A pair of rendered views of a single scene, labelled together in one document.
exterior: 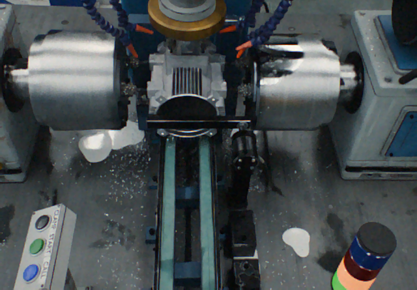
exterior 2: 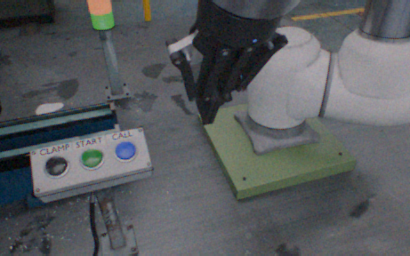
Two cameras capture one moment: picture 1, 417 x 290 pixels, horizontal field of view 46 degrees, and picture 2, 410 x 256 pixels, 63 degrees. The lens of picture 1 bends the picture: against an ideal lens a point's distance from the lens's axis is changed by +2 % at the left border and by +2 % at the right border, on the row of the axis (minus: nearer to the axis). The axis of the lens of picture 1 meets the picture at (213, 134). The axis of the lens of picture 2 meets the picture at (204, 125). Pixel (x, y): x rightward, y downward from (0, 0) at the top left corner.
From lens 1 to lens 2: 91 cm
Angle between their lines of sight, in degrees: 68
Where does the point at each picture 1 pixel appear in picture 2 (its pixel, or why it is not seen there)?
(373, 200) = (12, 79)
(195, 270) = not seen: hidden behind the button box
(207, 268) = (86, 115)
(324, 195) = (4, 100)
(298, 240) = (48, 108)
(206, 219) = (34, 124)
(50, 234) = (76, 147)
